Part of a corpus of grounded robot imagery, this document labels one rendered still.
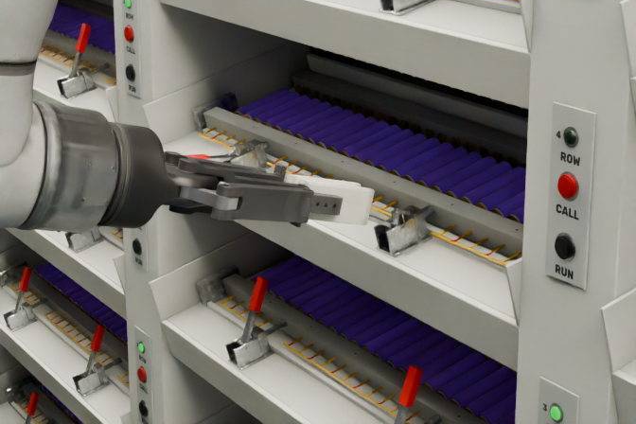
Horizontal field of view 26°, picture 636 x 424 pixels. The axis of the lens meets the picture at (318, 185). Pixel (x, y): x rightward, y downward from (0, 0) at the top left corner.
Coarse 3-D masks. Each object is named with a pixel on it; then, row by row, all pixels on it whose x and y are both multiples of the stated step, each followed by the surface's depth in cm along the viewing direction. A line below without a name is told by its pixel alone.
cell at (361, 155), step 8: (392, 136) 132; (400, 136) 132; (408, 136) 132; (376, 144) 131; (384, 144) 131; (392, 144) 131; (360, 152) 130; (368, 152) 130; (376, 152) 130; (360, 160) 130
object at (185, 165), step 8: (184, 160) 101; (192, 160) 102; (184, 168) 101; (192, 168) 101; (200, 168) 101; (208, 168) 101; (216, 168) 102; (224, 168) 103; (224, 176) 102; (232, 176) 102; (240, 176) 104; (248, 184) 103; (256, 184) 104; (264, 184) 104; (272, 184) 104; (280, 184) 105; (288, 184) 106; (296, 184) 107; (176, 208) 101; (184, 208) 101; (192, 208) 101; (200, 208) 102; (208, 208) 102; (296, 224) 106
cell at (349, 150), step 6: (390, 126) 134; (396, 126) 134; (378, 132) 133; (384, 132) 133; (390, 132) 133; (396, 132) 133; (366, 138) 133; (372, 138) 132; (378, 138) 133; (384, 138) 133; (354, 144) 132; (360, 144) 132; (366, 144) 132; (372, 144) 132; (342, 150) 132; (348, 150) 131; (354, 150) 131; (360, 150) 132; (348, 156) 131
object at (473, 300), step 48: (288, 48) 155; (192, 96) 150; (240, 96) 153; (432, 96) 134; (192, 144) 147; (288, 240) 129; (336, 240) 120; (432, 240) 115; (384, 288) 116; (432, 288) 108; (480, 288) 106; (480, 336) 105
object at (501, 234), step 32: (224, 128) 145; (256, 128) 141; (288, 160) 136; (320, 160) 130; (352, 160) 128; (384, 192) 122; (416, 192) 118; (448, 224) 115; (480, 224) 111; (512, 224) 109; (512, 256) 107
